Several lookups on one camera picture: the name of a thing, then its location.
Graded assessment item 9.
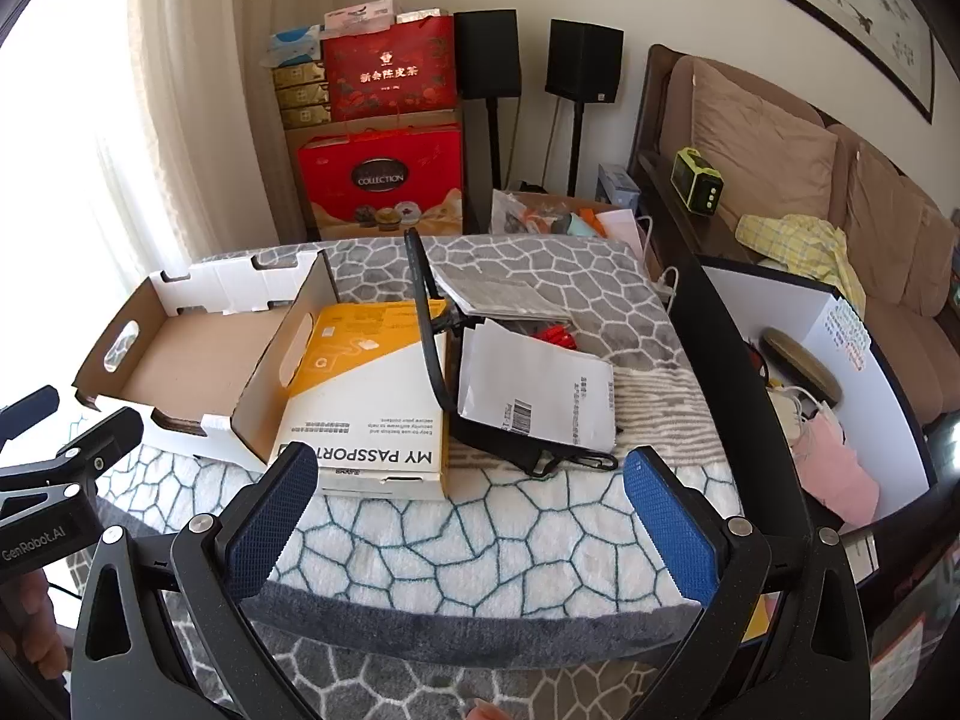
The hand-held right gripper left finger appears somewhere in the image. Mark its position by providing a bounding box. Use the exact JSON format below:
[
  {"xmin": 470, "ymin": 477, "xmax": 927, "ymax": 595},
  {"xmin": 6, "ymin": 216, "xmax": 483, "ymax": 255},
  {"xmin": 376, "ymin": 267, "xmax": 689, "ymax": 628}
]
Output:
[{"xmin": 71, "ymin": 441, "xmax": 320, "ymax": 720}]

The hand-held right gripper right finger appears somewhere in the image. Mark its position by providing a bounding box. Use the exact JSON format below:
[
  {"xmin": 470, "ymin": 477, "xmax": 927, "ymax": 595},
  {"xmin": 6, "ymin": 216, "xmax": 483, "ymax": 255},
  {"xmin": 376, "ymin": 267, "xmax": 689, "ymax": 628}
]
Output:
[{"xmin": 622, "ymin": 446, "xmax": 875, "ymax": 720}]

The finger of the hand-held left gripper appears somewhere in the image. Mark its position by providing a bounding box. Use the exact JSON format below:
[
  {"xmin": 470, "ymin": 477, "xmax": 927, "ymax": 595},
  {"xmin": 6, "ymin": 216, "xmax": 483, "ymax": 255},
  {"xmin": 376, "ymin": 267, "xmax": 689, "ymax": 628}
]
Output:
[
  {"xmin": 0, "ymin": 406, "xmax": 145, "ymax": 522},
  {"xmin": 0, "ymin": 386, "xmax": 61, "ymax": 451}
]

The white brown cardboard box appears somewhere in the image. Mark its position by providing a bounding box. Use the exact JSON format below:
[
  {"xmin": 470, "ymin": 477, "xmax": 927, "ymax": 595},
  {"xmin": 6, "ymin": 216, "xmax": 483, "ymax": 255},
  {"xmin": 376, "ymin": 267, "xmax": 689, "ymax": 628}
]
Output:
[{"xmin": 73, "ymin": 249, "xmax": 342, "ymax": 466}]

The yellow white hard drive box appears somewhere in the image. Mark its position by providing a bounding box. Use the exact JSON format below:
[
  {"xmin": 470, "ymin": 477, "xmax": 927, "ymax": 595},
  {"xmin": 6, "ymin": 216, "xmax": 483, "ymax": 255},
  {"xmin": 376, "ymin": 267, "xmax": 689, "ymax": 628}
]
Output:
[{"xmin": 268, "ymin": 300, "xmax": 451, "ymax": 502}]

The white paper envelope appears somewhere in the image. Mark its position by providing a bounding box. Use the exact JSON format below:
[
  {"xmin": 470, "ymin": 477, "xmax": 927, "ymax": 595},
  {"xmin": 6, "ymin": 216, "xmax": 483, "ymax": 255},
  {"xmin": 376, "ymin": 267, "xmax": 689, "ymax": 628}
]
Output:
[{"xmin": 456, "ymin": 319, "xmax": 617, "ymax": 455}]

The red cable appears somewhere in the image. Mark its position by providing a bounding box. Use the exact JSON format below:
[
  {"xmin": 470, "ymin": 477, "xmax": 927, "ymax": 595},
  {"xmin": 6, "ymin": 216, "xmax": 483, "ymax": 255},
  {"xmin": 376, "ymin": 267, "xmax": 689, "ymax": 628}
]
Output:
[{"xmin": 525, "ymin": 322, "xmax": 578, "ymax": 350}]

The black strap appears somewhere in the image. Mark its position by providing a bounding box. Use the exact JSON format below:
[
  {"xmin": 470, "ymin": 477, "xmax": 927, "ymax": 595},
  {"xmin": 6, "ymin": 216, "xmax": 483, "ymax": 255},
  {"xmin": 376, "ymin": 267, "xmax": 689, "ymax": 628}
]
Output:
[{"xmin": 403, "ymin": 227, "xmax": 620, "ymax": 477}]

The grey plastic bag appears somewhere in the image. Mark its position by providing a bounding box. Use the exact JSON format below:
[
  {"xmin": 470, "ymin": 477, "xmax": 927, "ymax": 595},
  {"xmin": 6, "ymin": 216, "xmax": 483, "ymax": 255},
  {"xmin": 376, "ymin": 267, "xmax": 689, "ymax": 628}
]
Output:
[{"xmin": 431, "ymin": 259, "xmax": 575, "ymax": 323}]

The person's left hand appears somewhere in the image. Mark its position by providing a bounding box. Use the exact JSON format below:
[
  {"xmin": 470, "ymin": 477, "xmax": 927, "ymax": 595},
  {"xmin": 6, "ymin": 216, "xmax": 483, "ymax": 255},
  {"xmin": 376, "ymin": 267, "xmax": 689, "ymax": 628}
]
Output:
[{"xmin": 0, "ymin": 566, "xmax": 68, "ymax": 683}]

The pink bag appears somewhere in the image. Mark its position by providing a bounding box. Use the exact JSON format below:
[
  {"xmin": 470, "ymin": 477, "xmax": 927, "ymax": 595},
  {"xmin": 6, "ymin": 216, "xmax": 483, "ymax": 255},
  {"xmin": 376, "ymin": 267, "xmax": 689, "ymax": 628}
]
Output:
[{"xmin": 795, "ymin": 401, "xmax": 880, "ymax": 526}]

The olive glasses case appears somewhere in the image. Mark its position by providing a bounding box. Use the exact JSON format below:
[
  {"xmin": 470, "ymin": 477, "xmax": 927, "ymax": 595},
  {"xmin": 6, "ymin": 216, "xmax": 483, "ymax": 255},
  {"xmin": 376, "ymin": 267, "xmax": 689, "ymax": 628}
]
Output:
[{"xmin": 759, "ymin": 328, "xmax": 845, "ymax": 407}]

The black white storage box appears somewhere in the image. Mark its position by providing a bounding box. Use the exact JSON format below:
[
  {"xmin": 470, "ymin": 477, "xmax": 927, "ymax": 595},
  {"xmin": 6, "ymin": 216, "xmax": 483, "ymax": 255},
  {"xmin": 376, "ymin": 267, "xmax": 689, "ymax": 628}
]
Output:
[{"xmin": 667, "ymin": 255, "xmax": 938, "ymax": 533}]

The white paper sheet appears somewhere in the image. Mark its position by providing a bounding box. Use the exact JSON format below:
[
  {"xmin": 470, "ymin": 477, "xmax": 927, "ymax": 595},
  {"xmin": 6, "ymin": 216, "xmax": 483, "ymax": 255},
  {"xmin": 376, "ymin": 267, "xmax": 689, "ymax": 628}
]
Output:
[{"xmin": 596, "ymin": 210, "xmax": 650, "ymax": 260}]

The yellow plaid cloth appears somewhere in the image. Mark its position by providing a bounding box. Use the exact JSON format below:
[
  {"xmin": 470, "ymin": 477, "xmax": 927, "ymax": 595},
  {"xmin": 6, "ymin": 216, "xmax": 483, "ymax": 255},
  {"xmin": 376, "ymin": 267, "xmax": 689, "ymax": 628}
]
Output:
[{"xmin": 735, "ymin": 214, "xmax": 867, "ymax": 316}]

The brown box of small parts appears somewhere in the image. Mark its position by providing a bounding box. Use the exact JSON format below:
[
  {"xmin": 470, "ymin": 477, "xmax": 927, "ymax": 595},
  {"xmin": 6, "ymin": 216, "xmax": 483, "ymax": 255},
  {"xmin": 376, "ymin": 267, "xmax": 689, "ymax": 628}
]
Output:
[{"xmin": 491, "ymin": 191, "xmax": 638, "ymax": 241}]

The blue white box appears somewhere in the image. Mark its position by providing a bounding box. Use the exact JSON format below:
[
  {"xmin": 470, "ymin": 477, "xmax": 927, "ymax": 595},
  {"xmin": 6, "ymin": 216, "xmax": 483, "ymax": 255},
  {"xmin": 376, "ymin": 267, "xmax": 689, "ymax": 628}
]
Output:
[{"xmin": 598, "ymin": 163, "xmax": 642, "ymax": 211}]

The green yellow device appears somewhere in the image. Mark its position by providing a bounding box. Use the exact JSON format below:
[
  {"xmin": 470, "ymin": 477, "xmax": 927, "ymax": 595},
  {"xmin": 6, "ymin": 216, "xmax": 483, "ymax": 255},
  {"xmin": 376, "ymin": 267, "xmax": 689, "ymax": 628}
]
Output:
[{"xmin": 671, "ymin": 148, "xmax": 727, "ymax": 217}]

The clear plastic bag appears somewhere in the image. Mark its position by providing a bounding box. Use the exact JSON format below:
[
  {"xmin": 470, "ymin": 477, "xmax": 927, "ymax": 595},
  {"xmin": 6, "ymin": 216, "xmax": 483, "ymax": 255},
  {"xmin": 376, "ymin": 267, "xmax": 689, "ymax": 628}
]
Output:
[{"xmin": 491, "ymin": 191, "xmax": 542, "ymax": 235}]

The white curtain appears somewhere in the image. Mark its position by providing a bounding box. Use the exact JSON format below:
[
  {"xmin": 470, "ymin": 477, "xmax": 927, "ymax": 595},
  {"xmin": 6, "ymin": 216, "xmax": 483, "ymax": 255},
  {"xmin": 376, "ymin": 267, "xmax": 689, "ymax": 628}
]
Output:
[{"xmin": 0, "ymin": 0, "xmax": 320, "ymax": 391}]

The red gift box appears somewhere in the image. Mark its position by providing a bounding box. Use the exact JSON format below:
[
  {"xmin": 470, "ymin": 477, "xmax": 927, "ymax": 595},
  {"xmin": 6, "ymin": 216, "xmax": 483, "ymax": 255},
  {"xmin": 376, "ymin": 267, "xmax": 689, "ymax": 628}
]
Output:
[{"xmin": 296, "ymin": 124, "xmax": 464, "ymax": 241}]

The black speaker stand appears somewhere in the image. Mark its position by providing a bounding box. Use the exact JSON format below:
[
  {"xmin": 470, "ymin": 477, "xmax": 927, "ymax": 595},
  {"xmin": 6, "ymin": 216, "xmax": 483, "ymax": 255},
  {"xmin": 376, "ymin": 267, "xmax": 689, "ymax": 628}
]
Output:
[
  {"xmin": 568, "ymin": 100, "xmax": 584, "ymax": 200},
  {"xmin": 486, "ymin": 97, "xmax": 500, "ymax": 233}
]

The tan sofa cushion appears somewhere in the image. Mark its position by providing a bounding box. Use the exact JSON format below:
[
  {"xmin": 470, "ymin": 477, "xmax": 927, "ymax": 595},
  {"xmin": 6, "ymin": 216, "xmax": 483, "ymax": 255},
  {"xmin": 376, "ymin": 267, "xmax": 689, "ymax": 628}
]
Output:
[{"xmin": 690, "ymin": 58, "xmax": 839, "ymax": 220}]

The brown sofa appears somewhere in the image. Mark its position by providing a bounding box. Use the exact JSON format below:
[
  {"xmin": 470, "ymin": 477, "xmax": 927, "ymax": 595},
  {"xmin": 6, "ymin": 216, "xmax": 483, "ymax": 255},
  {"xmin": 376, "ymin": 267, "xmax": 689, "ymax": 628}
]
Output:
[{"xmin": 630, "ymin": 43, "xmax": 960, "ymax": 421}]

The blue tissue pack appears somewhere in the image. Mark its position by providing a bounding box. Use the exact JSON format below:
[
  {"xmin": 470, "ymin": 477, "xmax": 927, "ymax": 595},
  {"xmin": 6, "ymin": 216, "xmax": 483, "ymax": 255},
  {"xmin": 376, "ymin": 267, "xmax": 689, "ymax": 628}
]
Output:
[{"xmin": 262, "ymin": 24, "xmax": 325, "ymax": 67}]

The red gift bag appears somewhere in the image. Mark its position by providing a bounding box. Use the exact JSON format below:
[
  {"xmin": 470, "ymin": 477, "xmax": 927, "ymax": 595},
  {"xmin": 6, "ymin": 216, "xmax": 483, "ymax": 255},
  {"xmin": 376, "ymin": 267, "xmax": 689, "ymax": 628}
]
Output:
[{"xmin": 321, "ymin": 15, "xmax": 458, "ymax": 121}]

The black speaker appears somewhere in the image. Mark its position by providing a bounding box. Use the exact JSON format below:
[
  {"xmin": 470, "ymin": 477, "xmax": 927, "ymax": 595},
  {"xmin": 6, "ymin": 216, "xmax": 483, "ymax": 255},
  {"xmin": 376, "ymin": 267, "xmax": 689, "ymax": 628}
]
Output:
[
  {"xmin": 454, "ymin": 10, "xmax": 521, "ymax": 100},
  {"xmin": 545, "ymin": 19, "xmax": 625, "ymax": 102}
]

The pink white box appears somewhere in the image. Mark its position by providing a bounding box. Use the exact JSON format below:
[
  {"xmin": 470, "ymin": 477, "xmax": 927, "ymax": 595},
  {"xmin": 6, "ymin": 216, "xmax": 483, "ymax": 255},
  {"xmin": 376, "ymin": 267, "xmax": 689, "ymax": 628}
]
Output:
[{"xmin": 324, "ymin": 0, "xmax": 397, "ymax": 35}]

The white power strip cable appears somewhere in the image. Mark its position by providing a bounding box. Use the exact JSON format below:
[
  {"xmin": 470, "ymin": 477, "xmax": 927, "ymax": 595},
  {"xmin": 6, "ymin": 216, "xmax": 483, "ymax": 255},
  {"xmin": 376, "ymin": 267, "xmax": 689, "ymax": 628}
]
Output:
[{"xmin": 637, "ymin": 217, "xmax": 680, "ymax": 301}]

